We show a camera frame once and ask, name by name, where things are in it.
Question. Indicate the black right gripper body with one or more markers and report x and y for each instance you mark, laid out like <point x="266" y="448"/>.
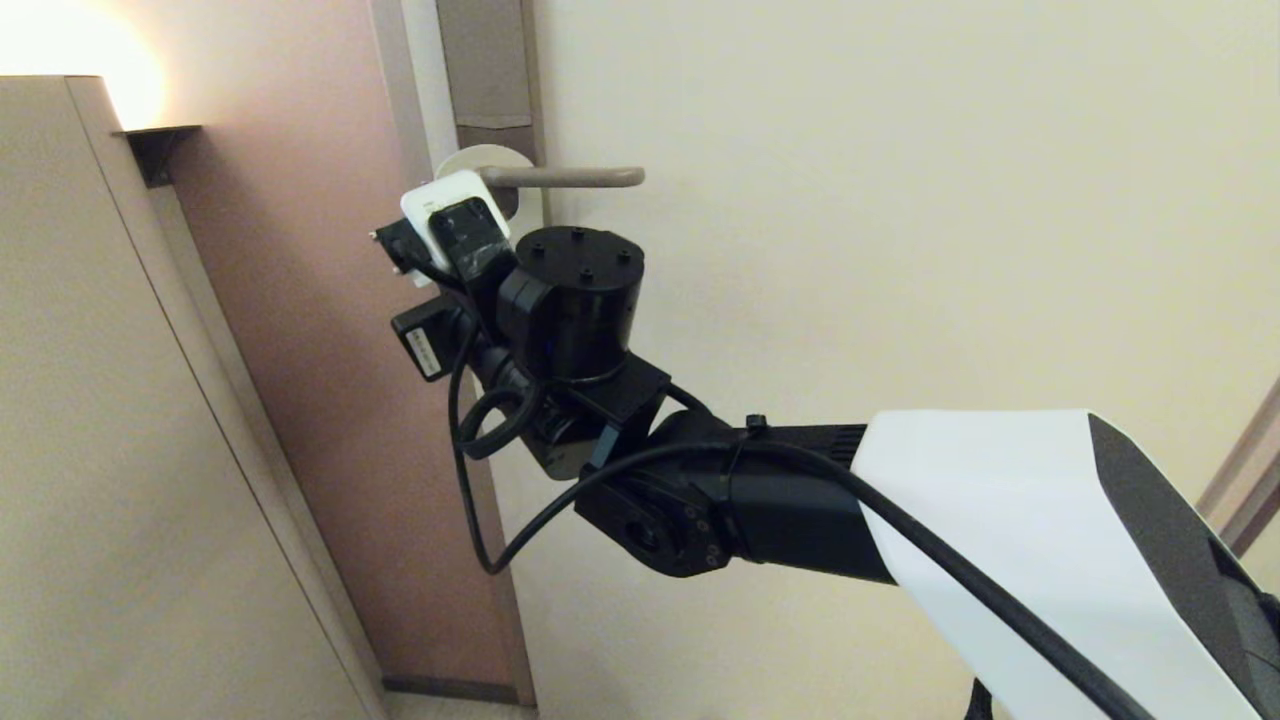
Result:
<point x="425" y="340"/>

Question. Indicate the brown metal lock plate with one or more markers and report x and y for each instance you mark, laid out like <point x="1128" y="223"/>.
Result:
<point x="490" y="60"/>

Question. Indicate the dark wall lamp bracket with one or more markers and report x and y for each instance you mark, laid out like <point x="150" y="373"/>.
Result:
<point x="158" y="148"/>

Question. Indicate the white door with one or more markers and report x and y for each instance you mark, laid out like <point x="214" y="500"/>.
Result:
<point x="900" y="150"/>

